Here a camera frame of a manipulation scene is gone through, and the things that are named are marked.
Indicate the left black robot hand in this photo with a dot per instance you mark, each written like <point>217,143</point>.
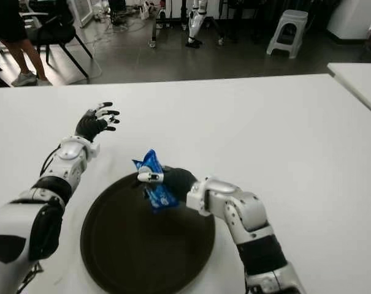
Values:
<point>88,127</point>

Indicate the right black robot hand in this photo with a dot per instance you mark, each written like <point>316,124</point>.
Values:
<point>179,182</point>

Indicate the blue Oreo cookie packet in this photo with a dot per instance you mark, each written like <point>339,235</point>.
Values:
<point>159,196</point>

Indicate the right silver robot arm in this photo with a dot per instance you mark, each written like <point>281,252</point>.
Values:
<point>249,208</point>

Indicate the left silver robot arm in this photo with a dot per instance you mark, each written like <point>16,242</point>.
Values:
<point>7,220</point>

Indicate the round dark brown tray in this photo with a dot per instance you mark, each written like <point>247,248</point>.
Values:
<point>146,245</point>

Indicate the black chair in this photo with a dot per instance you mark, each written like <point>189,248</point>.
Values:
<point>56,33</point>

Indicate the white framed panel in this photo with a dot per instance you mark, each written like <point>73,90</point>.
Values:
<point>82,18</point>

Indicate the white bag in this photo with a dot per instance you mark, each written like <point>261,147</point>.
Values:
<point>144,10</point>

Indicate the person in black shorts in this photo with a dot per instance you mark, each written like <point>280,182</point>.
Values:
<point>4,21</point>

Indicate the white humanoid robot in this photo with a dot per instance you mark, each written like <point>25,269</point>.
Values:
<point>193,23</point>

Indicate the white plastic stool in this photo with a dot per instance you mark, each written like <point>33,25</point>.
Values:
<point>288,30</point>

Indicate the white side table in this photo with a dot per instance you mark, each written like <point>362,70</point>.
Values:
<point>360,79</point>

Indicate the white cabinet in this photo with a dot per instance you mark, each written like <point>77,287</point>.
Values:
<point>347,18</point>

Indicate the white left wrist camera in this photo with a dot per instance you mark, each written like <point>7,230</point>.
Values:
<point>94,150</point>

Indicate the black wheeled gantry frame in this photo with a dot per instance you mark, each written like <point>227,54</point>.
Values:
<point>153,27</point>

